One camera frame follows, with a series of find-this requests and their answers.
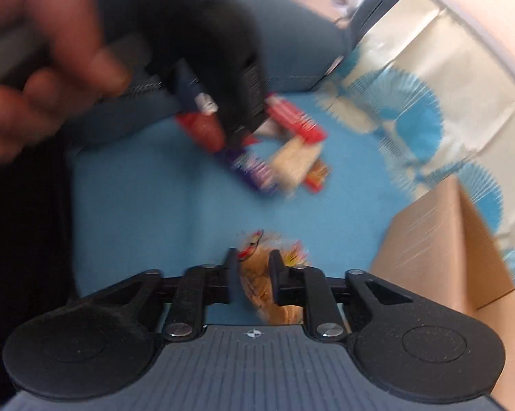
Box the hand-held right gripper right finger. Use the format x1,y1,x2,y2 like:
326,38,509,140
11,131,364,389
268,249,416,344

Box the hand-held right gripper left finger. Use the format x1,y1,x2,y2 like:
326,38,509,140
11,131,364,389
75,247,242,344

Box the clear bag of golden biscuits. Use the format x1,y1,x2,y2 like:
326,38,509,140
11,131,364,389
238,230,310,327

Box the dark red snack packet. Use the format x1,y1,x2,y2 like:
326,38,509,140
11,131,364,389
174,64,226,152

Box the purple snack packet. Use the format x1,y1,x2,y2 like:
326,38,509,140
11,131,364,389
221,143,280,195

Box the cardboard box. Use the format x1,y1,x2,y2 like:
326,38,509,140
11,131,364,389
370,175,515,323

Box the person's left hand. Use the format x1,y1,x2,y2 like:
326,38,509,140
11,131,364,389
0,0,133,169

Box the blue fan-print bed sheet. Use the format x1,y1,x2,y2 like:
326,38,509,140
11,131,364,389
69,0,515,352

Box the small orange-red snack packet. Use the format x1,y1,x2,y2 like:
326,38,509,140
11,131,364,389
304,159,332,194

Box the beige snack packet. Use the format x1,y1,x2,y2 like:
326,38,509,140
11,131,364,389
269,136,324,191

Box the red striped snack packet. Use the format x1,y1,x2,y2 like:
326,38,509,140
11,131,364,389
264,93,329,143

